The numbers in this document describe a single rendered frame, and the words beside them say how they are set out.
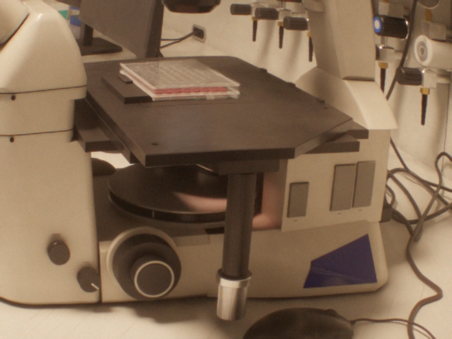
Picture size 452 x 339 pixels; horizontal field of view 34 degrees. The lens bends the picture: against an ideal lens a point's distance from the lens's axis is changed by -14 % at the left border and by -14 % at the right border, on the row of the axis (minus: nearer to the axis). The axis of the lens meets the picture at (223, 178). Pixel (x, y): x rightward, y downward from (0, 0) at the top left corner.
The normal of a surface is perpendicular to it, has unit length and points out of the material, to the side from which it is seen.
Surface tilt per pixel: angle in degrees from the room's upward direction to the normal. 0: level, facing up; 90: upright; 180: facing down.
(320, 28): 100
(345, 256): 48
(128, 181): 0
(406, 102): 90
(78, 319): 0
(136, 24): 86
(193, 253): 90
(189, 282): 90
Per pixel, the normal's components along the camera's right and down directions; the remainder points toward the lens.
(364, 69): 0.36, 0.32
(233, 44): -0.93, 0.06
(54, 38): 0.37, 0.11
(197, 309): 0.07, -0.94
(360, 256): 0.30, -0.39
